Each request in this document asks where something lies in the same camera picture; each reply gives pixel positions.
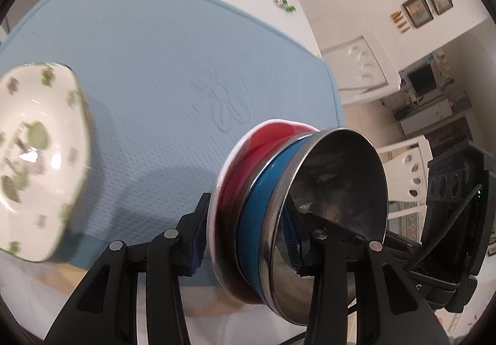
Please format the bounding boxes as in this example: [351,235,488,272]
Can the pink cartoon bowl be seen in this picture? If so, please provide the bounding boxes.
[207,119,317,298]

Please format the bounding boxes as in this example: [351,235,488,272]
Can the red steel bowl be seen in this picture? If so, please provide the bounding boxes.
[231,129,318,304]

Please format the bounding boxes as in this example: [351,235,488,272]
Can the black cable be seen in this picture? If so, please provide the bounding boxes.
[402,183,484,274]

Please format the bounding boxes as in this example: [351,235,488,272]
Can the light blue table mat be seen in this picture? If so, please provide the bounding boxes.
[1,0,345,269]

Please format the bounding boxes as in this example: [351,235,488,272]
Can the blue steel bowl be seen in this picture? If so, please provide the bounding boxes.
[235,128,388,326]

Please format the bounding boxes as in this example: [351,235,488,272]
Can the floral octagonal plate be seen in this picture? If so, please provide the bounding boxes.
[1,63,92,263]

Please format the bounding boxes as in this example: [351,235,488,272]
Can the small green toy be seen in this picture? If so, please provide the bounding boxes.
[273,0,296,13]

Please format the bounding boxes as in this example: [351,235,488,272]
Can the white chair near right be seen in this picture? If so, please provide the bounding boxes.
[377,135,432,243]

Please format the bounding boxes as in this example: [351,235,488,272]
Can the white chair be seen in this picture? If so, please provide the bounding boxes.
[321,33,401,106]
[377,135,432,243]

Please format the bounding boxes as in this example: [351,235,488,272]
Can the white chair far right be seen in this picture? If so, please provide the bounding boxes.
[321,33,401,106]

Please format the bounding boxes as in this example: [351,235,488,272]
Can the small framed picture lower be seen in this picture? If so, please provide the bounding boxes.
[402,0,434,29]

